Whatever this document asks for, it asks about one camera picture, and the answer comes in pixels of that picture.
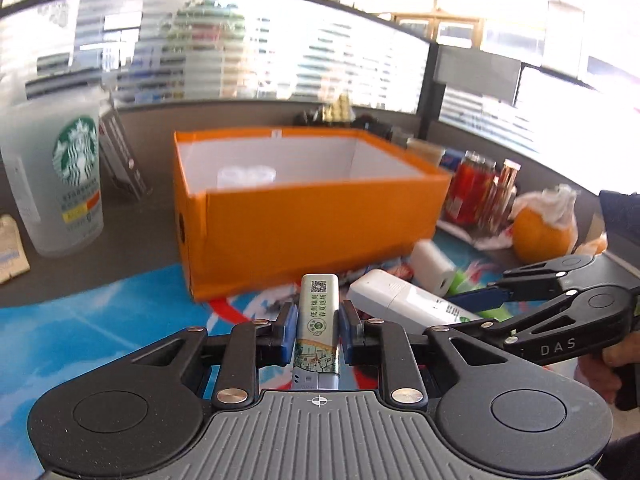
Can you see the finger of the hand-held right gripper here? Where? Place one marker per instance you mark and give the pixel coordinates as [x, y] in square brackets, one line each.
[480, 299]
[590, 305]

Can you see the blue printed mat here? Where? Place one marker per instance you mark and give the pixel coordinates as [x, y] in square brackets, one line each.
[100, 320]

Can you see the grey leaning carton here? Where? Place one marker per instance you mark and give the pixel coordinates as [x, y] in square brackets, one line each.
[122, 160]

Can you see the frosted plastic cup green logo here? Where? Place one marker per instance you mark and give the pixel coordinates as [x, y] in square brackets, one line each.
[45, 200]

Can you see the grey monitor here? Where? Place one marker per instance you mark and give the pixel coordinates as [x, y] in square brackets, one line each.
[475, 70]

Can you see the orange fruit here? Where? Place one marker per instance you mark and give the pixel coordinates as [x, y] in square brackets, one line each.
[540, 240]
[592, 246]

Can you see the blue snack packet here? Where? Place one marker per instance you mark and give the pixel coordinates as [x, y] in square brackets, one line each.
[450, 160]

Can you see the box of gold chocolates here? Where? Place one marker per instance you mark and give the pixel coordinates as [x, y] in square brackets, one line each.
[337, 107]

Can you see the brown paper cup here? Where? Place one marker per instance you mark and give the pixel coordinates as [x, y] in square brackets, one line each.
[425, 149]

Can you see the orange cardboard box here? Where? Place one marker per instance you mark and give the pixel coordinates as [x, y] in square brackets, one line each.
[300, 230]

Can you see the amber glass bottle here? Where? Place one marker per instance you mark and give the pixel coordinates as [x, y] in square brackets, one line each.
[500, 195]

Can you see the red glass jar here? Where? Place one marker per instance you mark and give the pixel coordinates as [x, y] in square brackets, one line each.
[465, 190]

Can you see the green white tea packet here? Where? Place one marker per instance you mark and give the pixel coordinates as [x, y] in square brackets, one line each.
[317, 320]

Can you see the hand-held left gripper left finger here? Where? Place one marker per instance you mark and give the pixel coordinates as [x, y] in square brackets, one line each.
[286, 332]

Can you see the white plastic bag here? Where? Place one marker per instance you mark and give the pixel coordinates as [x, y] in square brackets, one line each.
[557, 205]

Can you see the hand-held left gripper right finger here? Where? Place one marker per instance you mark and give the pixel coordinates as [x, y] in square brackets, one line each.
[346, 335]

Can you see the person's right hand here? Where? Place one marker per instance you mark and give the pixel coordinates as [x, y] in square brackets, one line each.
[607, 360]

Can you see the black mesh desk organizer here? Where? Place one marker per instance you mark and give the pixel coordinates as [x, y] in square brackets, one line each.
[370, 125]

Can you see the kraft paper packet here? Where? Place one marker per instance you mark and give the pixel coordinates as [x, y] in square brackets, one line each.
[10, 255]

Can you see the dark blue cloth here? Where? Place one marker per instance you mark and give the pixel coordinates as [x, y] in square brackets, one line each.
[620, 215]

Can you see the white paper roll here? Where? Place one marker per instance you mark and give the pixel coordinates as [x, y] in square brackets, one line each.
[430, 265]

